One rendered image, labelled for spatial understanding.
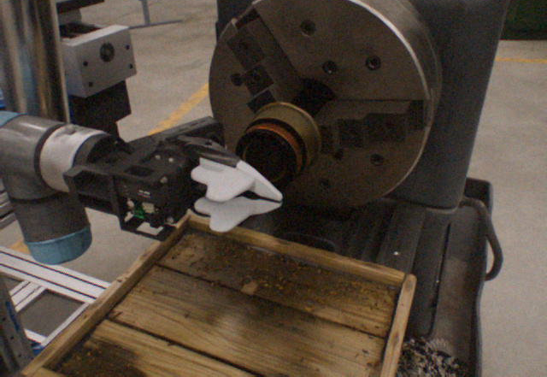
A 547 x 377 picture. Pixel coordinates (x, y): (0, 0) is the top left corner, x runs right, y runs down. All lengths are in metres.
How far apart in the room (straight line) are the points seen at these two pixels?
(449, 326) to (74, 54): 0.89
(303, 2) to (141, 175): 0.28
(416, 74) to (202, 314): 0.39
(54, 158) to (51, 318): 1.15
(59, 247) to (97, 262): 1.48
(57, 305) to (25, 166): 1.14
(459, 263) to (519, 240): 1.09
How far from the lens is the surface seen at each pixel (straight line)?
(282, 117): 0.52
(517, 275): 2.15
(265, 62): 0.57
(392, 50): 0.58
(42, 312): 1.69
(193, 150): 0.48
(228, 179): 0.46
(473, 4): 0.72
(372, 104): 0.59
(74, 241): 0.66
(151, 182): 0.44
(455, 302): 1.16
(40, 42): 0.68
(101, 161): 0.53
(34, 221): 0.63
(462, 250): 1.30
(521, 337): 1.92
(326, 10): 0.59
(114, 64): 0.92
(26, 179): 0.60
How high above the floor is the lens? 1.34
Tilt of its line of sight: 31 degrees down
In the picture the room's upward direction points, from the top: straight up
